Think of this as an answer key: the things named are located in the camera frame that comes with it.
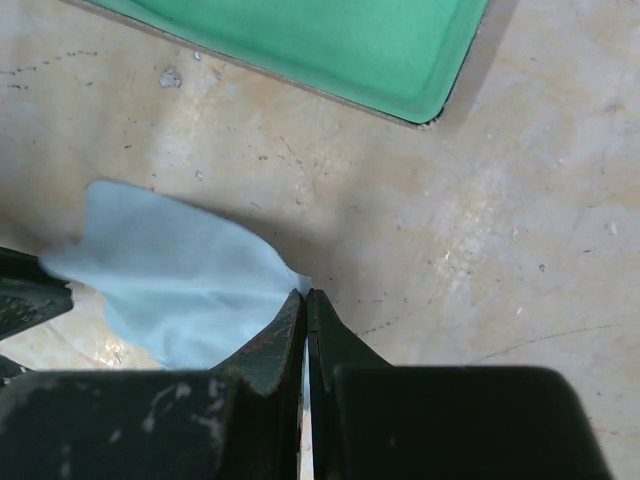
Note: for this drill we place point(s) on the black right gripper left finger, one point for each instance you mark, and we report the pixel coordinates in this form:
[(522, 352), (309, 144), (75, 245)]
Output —
[(238, 420)]

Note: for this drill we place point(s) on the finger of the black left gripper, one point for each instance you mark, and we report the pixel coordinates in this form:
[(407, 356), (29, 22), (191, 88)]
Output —
[(29, 296)]

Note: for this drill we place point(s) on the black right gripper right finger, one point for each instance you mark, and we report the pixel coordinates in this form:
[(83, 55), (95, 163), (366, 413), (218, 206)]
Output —
[(373, 420)]

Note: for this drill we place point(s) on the light blue cleaning cloth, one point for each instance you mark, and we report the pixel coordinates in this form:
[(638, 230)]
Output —
[(186, 285)]

